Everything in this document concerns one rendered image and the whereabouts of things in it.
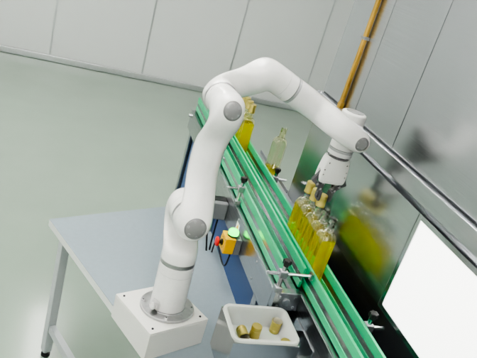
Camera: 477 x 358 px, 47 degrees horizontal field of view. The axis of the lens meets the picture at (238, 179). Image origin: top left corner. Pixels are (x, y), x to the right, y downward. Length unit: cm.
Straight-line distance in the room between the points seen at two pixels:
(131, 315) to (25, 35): 597
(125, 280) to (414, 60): 134
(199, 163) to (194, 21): 595
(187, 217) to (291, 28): 638
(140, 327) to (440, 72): 124
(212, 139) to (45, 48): 604
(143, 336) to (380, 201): 90
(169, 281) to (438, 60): 110
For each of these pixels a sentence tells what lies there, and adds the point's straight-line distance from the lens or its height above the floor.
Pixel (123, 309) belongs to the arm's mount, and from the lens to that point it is 199.
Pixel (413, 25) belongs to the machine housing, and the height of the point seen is 196.
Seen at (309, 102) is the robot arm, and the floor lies 167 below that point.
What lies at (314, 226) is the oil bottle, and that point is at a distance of 195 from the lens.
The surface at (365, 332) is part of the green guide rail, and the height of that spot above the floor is 112.
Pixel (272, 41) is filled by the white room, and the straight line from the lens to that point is 790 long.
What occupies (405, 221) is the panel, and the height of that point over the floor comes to 143.
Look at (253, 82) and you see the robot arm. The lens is 169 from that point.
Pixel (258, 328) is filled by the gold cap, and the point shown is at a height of 98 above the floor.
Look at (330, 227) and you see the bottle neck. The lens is 190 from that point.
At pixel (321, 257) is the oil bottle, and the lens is 193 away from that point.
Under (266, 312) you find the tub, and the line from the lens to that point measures 188.
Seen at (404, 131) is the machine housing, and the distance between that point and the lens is 189.
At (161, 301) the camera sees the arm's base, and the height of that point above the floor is 91.
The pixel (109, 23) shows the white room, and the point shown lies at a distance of 751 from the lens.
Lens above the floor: 207
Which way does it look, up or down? 23 degrees down
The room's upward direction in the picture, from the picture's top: 17 degrees clockwise
